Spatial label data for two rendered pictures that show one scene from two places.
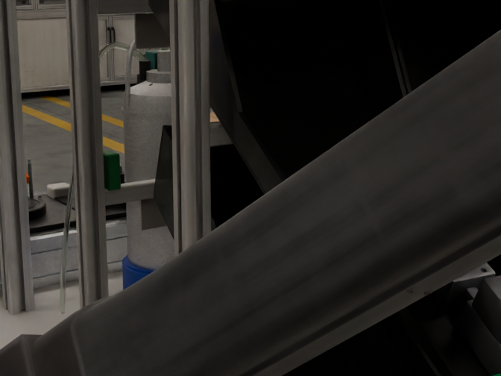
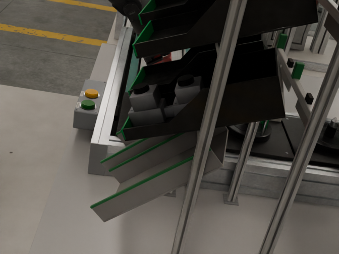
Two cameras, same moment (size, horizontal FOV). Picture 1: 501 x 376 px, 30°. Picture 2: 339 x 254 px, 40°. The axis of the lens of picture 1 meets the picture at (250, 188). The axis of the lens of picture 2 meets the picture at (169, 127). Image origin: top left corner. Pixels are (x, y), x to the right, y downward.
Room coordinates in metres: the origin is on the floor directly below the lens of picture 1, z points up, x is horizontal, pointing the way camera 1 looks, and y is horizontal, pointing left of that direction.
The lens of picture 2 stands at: (1.06, -0.83, 1.65)
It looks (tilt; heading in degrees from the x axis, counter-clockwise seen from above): 31 degrees down; 119
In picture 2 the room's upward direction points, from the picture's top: 11 degrees clockwise
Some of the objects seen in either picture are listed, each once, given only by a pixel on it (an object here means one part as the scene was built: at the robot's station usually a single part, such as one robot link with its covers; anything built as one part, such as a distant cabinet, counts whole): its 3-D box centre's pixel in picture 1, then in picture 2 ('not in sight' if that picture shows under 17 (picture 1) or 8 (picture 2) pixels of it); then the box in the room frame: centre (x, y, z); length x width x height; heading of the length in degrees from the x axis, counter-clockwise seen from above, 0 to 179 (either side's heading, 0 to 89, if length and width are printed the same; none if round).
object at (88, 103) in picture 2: not in sight; (88, 105); (0.29, 0.08, 0.96); 0.04 x 0.04 x 0.02
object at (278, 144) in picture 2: not in sight; (250, 117); (0.69, 0.33, 1.01); 0.24 x 0.24 x 0.13; 34
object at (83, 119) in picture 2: not in sight; (90, 103); (0.25, 0.13, 0.93); 0.21 x 0.07 x 0.06; 124
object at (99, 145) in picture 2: not in sight; (116, 83); (0.20, 0.33, 0.91); 0.89 x 0.06 x 0.11; 124
